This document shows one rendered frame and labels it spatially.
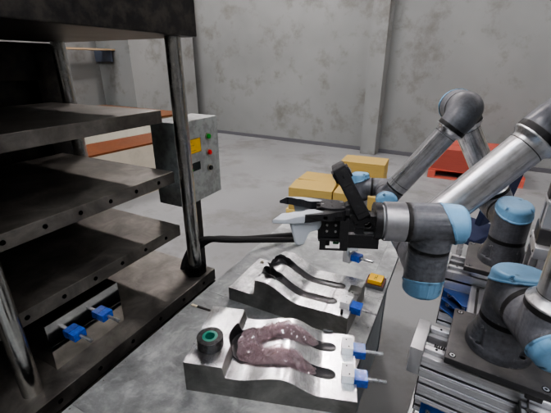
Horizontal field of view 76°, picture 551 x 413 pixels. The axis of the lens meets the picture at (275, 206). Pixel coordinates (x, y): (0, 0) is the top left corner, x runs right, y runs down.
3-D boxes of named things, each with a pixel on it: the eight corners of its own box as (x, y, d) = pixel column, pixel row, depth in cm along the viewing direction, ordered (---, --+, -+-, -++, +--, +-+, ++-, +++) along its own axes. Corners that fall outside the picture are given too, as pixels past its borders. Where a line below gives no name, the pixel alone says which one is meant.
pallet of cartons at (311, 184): (395, 211, 436) (403, 160, 411) (372, 240, 366) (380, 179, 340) (310, 194, 496) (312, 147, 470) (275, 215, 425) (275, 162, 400)
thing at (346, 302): (377, 316, 127) (379, 304, 125) (375, 324, 123) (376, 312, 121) (343, 306, 133) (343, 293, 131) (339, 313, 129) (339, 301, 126)
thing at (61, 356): (124, 319, 137) (116, 282, 130) (57, 369, 115) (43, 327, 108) (46, 285, 158) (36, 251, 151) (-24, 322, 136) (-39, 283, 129)
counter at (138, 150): (192, 178, 565) (188, 134, 539) (67, 221, 410) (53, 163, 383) (165, 172, 598) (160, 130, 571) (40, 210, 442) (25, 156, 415)
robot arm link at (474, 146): (493, 233, 132) (439, 101, 120) (481, 217, 146) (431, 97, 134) (529, 221, 128) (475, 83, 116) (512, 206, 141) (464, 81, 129)
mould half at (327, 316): (363, 298, 147) (366, 270, 142) (345, 338, 125) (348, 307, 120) (259, 269, 168) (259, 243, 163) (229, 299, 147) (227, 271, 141)
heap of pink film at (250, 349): (319, 337, 118) (320, 318, 115) (316, 380, 102) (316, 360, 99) (244, 328, 122) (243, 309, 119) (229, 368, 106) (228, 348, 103)
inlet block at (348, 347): (380, 354, 115) (383, 341, 113) (382, 366, 110) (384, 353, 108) (340, 349, 117) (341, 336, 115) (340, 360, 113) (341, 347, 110)
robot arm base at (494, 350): (530, 338, 93) (541, 307, 89) (535, 378, 81) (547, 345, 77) (467, 318, 100) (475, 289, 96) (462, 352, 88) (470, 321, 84)
